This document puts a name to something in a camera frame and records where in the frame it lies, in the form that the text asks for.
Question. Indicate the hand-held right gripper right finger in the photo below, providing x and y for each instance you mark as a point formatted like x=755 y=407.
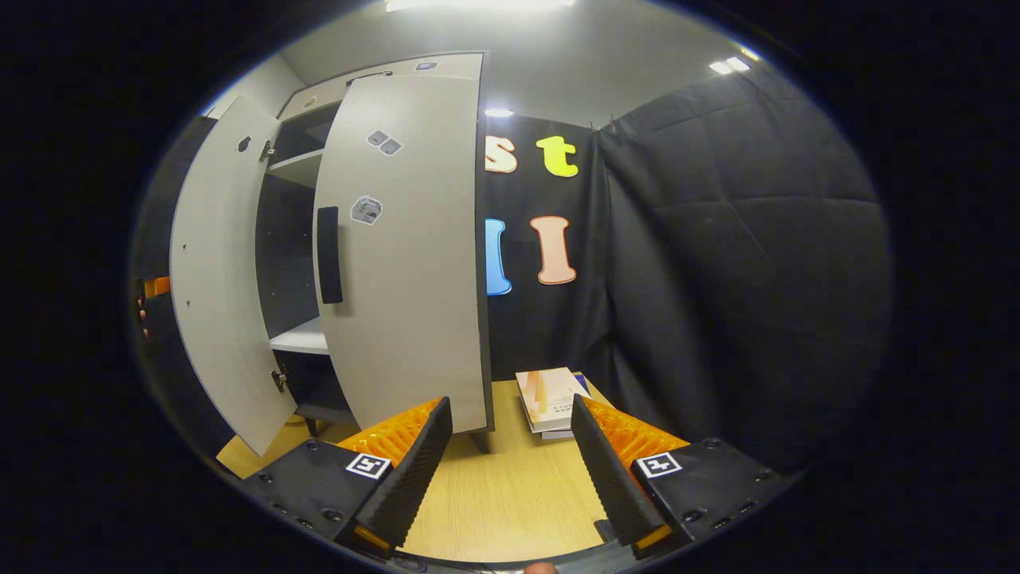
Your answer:
x=610 y=478

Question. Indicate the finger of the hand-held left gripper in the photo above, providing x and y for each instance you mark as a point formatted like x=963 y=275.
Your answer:
x=157 y=286

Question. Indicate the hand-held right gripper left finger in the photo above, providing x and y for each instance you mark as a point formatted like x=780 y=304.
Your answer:
x=414 y=478

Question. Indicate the grey cabinet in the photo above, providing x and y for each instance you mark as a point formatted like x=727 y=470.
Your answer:
x=296 y=166

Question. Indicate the white book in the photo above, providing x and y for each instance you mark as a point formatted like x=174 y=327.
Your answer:
x=558 y=434

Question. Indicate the blue book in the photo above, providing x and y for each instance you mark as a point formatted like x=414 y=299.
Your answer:
x=582 y=383

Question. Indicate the beige book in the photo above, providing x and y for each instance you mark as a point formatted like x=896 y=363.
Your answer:
x=546 y=395

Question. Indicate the black backdrop cloth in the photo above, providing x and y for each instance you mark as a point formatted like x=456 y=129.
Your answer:
x=717 y=303

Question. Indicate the distant ceiling light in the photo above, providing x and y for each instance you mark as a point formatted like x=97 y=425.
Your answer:
x=499 y=112

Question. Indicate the large ceiling light panel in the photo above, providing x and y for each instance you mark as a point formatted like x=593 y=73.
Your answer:
x=478 y=4

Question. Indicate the small ceiling light panel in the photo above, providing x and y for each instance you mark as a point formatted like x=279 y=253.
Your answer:
x=729 y=65

